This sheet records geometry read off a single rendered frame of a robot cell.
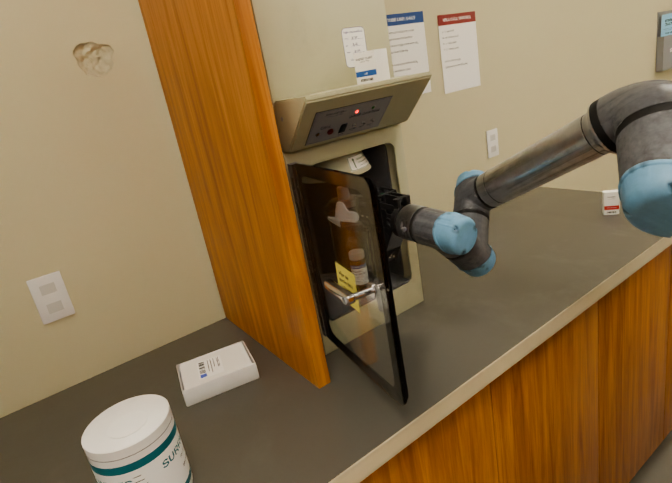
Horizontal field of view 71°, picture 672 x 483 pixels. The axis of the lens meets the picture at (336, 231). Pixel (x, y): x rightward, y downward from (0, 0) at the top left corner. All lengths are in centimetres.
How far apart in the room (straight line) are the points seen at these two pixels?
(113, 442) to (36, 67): 82
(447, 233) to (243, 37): 48
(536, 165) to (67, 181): 102
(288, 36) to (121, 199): 60
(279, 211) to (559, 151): 49
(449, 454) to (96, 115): 109
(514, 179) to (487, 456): 62
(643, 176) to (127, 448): 80
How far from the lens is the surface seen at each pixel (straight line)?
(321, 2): 104
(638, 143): 76
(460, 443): 110
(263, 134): 84
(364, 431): 90
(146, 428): 82
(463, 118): 198
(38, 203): 128
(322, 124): 92
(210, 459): 95
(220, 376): 108
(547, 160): 91
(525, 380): 122
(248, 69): 84
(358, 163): 109
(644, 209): 74
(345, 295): 75
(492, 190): 98
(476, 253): 96
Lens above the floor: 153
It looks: 18 degrees down
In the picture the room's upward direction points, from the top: 11 degrees counter-clockwise
